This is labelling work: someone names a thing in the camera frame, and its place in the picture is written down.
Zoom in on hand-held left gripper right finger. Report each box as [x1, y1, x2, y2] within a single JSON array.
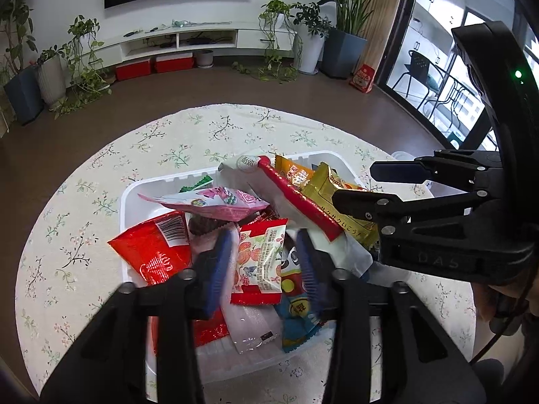
[[296, 228, 485, 404]]

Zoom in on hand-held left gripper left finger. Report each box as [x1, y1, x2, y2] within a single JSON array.
[[40, 231, 234, 404]]

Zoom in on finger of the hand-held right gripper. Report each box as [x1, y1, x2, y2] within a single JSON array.
[[370, 148, 504, 196], [332, 189, 481, 236]]

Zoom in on white red fruit-print packet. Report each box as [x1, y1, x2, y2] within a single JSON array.
[[231, 219, 289, 306]]

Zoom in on yellow cartoon snack packet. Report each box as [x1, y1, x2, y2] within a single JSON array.
[[274, 240, 327, 353]]

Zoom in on plain red snack packet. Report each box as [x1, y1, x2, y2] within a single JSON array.
[[152, 313, 230, 354]]

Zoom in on translucent white snack packet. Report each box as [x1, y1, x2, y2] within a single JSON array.
[[221, 290, 281, 355]]

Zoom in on red barcode snack packet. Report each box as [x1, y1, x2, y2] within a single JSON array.
[[107, 211, 194, 289]]

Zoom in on pink white snack packet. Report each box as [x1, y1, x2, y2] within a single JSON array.
[[137, 186, 270, 222]]

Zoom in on gold snack packet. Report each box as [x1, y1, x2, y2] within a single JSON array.
[[300, 162, 380, 251]]

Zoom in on white red-striped snack packet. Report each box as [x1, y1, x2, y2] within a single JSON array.
[[218, 154, 373, 278]]

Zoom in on white plastic tray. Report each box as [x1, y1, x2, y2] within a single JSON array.
[[120, 150, 380, 384]]

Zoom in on clear green-edged nut packet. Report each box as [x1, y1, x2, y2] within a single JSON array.
[[179, 175, 231, 237]]

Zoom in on orange yellow snack packet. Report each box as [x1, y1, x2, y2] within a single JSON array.
[[275, 155, 316, 190]]

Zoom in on person's right hand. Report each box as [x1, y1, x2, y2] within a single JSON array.
[[472, 263, 539, 333]]

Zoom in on black balcony table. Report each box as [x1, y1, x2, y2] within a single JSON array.
[[438, 73, 472, 129]]

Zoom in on red bag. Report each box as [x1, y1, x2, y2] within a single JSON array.
[[349, 63, 375, 93]]

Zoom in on black balcony chair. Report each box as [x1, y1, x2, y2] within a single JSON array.
[[393, 49, 445, 106]]

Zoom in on large-leaf plant in blue-grey pot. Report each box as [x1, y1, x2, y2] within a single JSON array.
[[316, 0, 415, 78]]

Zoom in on beige curtain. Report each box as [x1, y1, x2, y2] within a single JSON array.
[[362, 0, 407, 85]]

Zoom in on plant in tall white pot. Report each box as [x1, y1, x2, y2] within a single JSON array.
[[292, 2, 331, 74]]

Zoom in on floral tablecloth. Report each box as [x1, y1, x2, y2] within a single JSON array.
[[17, 103, 476, 404]]

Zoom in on white balcony cabinets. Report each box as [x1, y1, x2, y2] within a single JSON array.
[[415, 0, 468, 51]]

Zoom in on white television cabinet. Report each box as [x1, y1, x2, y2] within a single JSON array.
[[99, 23, 297, 70]]

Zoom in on trailing plant on cabinet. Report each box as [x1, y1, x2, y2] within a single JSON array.
[[259, 0, 297, 80]]

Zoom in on red storage box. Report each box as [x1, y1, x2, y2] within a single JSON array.
[[154, 53, 195, 73], [115, 59, 153, 81]]

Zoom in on plant in grey ribbed pot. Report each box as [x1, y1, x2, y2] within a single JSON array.
[[36, 46, 67, 108]]

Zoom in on tall plant in dark pot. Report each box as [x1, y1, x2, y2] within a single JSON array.
[[0, 0, 45, 126]]

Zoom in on black cable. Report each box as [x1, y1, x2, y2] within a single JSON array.
[[469, 299, 531, 365]]

